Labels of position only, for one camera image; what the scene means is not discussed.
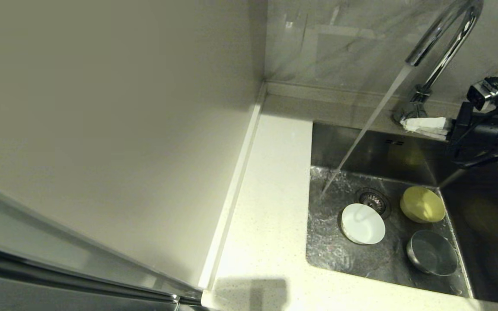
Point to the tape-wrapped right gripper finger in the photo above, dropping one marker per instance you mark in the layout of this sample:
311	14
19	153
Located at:
426	123
435	134

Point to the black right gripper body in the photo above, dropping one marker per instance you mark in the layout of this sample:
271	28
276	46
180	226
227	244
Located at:
478	129

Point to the chrome gooseneck faucet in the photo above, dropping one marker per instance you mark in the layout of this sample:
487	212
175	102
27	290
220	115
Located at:
441	56

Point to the yellow bowl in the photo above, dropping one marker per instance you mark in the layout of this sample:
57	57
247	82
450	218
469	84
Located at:
424	204

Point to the white bowl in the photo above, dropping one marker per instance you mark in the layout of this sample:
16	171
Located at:
363	224

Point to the pale blue bowl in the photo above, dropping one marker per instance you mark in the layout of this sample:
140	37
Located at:
432	255

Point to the stainless steel sink basin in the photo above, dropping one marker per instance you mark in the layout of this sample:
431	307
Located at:
331	147

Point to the running water stream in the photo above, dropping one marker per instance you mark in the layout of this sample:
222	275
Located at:
374	114

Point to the round metal drain strainer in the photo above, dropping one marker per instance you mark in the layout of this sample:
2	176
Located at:
372	196

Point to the white cabinet side panel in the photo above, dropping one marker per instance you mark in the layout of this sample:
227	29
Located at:
102	108

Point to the stainless steel appliance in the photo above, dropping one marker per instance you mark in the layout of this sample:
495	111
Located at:
37	293

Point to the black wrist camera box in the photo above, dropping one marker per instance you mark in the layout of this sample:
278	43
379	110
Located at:
486	93

